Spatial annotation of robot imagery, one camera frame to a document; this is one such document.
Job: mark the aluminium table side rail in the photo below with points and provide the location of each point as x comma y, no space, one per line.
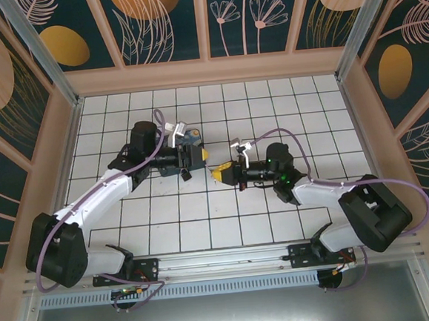
355,119
72,142

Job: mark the grey metal panel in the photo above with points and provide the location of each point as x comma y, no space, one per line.
226,315

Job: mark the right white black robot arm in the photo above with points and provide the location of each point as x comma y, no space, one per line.
317,193

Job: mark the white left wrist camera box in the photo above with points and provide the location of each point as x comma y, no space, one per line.
177,128

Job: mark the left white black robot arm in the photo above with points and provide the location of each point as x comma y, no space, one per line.
91,200

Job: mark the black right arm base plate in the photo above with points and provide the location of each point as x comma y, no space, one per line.
300,256

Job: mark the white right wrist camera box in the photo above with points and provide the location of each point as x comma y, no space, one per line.
235,142

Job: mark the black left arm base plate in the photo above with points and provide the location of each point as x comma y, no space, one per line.
148,268

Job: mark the blue starry night box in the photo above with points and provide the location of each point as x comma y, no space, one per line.
192,136

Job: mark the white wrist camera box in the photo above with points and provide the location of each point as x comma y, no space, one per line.
235,142
177,128

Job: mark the aluminium frame post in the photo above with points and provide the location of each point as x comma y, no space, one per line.
42,51
363,18

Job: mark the aluminium mounting rail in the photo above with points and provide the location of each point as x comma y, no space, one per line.
222,260

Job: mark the small metal key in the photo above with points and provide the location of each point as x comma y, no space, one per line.
208,168

